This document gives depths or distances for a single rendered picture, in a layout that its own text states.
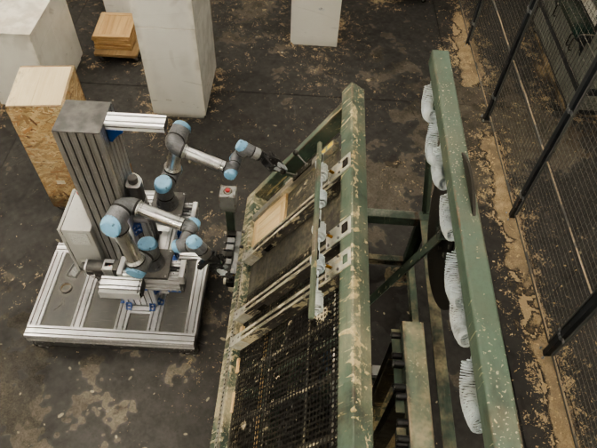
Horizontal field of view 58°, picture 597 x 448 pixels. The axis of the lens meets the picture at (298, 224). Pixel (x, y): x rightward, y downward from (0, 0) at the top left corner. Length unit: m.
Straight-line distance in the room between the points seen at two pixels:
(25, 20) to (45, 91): 1.59
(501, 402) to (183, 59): 4.43
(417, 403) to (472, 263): 0.61
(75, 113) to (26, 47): 2.97
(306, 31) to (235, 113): 1.54
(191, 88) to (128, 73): 1.22
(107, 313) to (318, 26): 4.24
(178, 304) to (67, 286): 0.90
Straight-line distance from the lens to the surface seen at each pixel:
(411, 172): 5.63
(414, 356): 2.46
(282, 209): 3.56
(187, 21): 5.34
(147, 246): 3.40
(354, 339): 2.28
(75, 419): 4.41
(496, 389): 2.04
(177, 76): 5.72
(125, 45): 6.88
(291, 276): 2.97
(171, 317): 4.33
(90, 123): 3.06
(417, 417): 2.36
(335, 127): 3.52
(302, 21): 6.93
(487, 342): 2.11
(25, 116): 4.64
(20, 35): 5.96
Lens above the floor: 3.98
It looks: 52 degrees down
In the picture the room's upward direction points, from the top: 4 degrees clockwise
